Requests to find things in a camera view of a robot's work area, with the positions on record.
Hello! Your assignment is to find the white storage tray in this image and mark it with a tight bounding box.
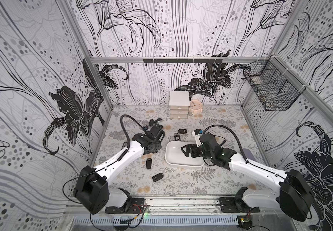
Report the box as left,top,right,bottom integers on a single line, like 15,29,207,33
165,141,204,169

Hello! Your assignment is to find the black key front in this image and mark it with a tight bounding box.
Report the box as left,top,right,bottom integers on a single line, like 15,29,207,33
152,173,164,182

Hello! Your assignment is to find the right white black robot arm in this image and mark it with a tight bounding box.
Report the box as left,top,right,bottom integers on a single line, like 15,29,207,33
181,132,314,221

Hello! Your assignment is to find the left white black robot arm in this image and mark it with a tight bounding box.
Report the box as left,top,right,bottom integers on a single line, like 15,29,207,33
74,132,164,215

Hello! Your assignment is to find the black flip key upper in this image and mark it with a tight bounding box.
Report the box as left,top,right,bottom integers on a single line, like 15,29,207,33
148,119,154,127

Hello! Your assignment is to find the black Audi key fob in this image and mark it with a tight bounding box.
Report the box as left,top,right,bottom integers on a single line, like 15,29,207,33
174,133,181,141

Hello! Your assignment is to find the purple glasses case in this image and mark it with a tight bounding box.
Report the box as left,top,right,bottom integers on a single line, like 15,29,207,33
243,148,256,161

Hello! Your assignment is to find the pink round alarm clock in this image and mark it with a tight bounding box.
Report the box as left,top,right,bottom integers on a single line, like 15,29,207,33
189,100,203,114

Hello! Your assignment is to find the white mini drawer cabinet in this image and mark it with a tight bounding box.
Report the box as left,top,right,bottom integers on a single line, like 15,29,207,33
169,91,190,119

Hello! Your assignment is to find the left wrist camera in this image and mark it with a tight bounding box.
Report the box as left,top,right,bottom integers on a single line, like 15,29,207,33
147,124,164,140

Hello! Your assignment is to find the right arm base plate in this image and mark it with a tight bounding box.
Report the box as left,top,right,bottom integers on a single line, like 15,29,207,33
216,197,260,214

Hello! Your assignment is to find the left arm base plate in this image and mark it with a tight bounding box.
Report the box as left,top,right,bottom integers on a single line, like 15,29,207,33
105,198,145,214

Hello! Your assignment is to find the black wall hook rail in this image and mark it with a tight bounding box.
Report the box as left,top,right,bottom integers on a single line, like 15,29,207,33
143,58,223,64

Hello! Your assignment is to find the black wire wall basket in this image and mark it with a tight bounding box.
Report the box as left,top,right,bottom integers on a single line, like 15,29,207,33
243,60,305,111

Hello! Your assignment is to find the white cable duct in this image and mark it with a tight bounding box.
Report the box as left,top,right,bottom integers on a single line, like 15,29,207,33
73,215,239,226

